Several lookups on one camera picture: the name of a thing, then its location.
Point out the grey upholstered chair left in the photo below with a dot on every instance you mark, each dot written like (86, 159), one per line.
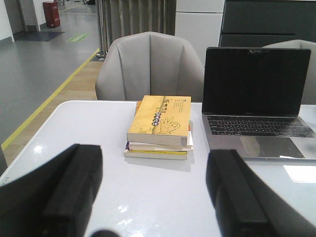
(150, 63)

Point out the red waste bin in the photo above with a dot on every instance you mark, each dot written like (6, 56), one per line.
(51, 14)

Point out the grey open laptop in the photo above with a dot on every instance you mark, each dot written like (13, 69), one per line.
(251, 102)

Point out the white middle book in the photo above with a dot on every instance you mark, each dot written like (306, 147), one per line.
(135, 146)

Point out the dark kitchen counter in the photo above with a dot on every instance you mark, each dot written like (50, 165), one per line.
(261, 22)

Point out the white refrigerator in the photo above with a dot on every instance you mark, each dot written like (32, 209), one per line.
(199, 22)

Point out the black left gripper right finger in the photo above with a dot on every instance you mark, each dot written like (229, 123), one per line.
(245, 206)

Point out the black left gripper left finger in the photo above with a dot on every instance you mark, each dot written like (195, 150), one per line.
(55, 199)

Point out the yellow top book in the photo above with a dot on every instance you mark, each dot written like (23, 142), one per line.
(162, 120)

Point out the yellow-spined bottom book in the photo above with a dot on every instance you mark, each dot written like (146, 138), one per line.
(177, 155)

